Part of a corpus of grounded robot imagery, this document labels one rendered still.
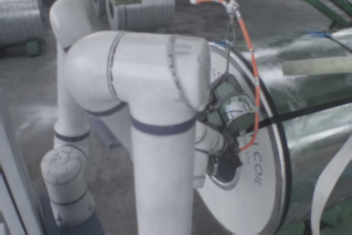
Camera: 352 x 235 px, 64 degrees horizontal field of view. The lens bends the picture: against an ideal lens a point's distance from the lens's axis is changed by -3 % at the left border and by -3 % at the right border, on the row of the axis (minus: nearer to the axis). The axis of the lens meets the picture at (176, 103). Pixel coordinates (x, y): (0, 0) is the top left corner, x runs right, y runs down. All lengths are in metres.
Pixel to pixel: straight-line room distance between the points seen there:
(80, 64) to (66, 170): 0.73
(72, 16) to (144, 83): 0.57
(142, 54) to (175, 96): 0.08
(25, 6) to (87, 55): 5.57
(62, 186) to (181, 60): 0.88
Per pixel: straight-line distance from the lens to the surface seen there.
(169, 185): 0.53
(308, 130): 1.38
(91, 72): 0.47
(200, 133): 0.95
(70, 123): 1.25
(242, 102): 1.21
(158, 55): 0.43
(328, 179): 0.90
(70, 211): 1.29
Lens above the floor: 1.80
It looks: 28 degrees down
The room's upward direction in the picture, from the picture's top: straight up
